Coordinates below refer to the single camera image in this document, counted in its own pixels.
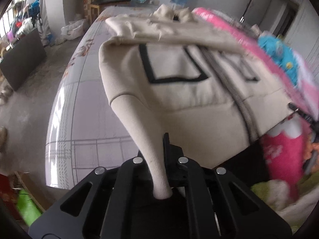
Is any beige zip jacket black trim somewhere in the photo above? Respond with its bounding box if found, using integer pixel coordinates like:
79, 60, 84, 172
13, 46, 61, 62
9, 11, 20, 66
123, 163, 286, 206
99, 5, 290, 199

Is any cyan cartoon clothing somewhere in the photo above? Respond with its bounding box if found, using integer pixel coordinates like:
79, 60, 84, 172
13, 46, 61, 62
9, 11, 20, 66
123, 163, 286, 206
257, 35, 303, 88

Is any pink floral fleece blanket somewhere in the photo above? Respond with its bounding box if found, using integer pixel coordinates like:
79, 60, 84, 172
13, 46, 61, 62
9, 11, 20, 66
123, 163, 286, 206
191, 6, 319, 200

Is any green paper bag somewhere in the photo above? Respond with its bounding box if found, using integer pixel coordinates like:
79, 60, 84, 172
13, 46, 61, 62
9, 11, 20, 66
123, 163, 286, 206
16, 189, 42, 227

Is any white plastic bag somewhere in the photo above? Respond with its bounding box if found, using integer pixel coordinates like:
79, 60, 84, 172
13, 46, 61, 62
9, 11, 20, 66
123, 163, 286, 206
61, 19, 87, 40

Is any red gift bag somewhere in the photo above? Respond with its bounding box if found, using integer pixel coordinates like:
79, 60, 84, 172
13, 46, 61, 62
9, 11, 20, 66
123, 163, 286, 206
0, 174, 21, 221

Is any dark low cabinet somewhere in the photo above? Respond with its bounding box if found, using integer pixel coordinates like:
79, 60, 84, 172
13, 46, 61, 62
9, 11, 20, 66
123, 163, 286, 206
1, 28, 46, 91

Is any blue bicycle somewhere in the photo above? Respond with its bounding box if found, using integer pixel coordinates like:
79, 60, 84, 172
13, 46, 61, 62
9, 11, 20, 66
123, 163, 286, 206
28, 0, 41, 27

